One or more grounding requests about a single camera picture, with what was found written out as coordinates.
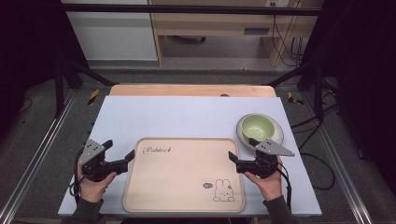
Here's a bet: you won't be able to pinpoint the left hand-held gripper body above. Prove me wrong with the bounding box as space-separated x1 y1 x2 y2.
78 138 129 183

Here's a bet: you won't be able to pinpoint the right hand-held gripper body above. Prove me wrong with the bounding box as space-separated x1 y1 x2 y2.
235 138 296 180

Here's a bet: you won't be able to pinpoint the person's left hand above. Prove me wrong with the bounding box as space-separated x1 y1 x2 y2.
77 164 119 204

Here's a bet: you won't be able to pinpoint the person's right hand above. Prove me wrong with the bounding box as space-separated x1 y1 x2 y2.
244 156 283 203

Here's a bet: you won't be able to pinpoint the pale green bowl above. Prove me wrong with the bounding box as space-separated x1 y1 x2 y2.
235 112 285 152

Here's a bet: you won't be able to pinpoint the yellow black tape marker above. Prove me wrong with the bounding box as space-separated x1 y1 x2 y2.
87 89 101 106
287 91 305 105

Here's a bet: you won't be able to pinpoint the beige tray with rabbit print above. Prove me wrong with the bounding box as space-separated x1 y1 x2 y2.
122 136 247 214

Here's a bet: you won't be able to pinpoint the white board table cover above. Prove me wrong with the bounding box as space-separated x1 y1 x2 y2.
57 95 323 217

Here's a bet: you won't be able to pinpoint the wooden table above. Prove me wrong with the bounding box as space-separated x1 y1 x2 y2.
108 83 277 98

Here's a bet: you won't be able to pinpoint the white cabinet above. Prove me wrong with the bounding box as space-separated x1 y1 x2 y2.
61 0 159 62

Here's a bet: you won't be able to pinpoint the black curtain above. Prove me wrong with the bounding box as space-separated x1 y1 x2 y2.
0 0 90 138
298 0 396 197

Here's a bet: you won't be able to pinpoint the wooden desk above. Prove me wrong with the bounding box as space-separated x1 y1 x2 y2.
148 0 325 67

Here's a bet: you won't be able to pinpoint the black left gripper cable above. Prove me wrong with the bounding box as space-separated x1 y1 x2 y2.
68 148 87 204

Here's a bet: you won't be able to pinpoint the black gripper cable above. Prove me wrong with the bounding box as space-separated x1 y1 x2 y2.
276 163 293 213
68 148 87 204

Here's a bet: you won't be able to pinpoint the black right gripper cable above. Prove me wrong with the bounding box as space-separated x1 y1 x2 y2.
276 163 293 213

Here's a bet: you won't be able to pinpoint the aluminium floor rail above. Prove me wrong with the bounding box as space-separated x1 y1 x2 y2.
302 92 375 224
0 89 78 224

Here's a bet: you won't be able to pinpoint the black floor cables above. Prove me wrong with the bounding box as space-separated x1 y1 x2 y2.
290 77 340 191

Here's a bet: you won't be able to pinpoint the black metal frame stand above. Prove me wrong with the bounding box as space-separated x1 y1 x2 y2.
53 60 117 119
266 61 325 123

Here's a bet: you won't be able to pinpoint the thin black floor cable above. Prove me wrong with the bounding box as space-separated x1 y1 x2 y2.
16 97 34 115

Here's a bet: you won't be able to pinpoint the black hanging cables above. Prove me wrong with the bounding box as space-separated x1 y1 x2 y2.
271 13 305 67

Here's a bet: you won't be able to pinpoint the black horizontal frame bar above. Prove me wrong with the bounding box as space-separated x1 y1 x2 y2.
60 3 322 17

